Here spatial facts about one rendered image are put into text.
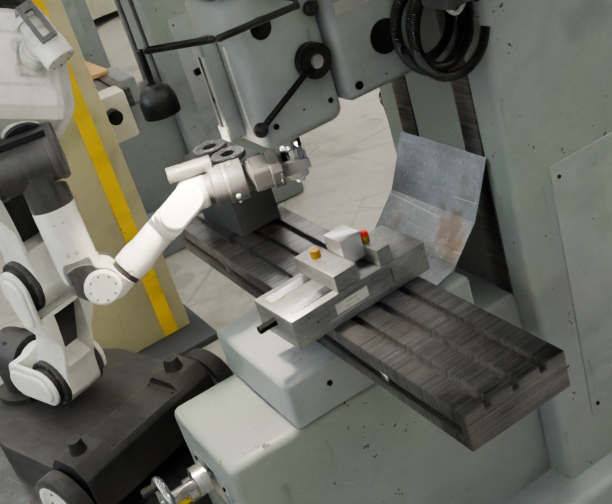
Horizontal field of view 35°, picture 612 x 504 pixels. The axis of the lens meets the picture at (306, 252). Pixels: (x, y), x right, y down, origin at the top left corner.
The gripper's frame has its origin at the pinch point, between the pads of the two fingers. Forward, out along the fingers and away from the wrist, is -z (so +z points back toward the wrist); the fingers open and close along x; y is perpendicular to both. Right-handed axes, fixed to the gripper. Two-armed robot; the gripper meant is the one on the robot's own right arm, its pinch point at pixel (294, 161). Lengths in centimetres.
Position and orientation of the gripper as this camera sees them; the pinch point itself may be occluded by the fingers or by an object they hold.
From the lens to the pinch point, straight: 204.4
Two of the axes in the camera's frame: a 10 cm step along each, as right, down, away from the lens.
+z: -9.5, 3.1, -0.3
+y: 2.6, 8.5, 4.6
